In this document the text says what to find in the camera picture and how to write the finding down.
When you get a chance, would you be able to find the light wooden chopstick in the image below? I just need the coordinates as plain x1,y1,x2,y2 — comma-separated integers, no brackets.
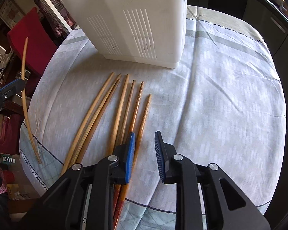
21,37,41,164

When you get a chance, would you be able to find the dark brown chopstick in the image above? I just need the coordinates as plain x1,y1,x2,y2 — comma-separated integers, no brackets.
113,94,152,229

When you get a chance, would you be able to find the white plastic utensil holder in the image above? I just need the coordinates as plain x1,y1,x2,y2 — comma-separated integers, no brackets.
60,0,187,69

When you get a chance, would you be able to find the red upholstered chair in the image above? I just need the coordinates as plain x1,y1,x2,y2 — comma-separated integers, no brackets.
7,7,58,76

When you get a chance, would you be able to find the checkered hanging apron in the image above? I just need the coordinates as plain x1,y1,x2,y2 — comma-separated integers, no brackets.
34,0,76,36

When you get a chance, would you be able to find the grey patterned tablecloth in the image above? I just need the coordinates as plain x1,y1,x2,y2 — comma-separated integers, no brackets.
20,8,286,229

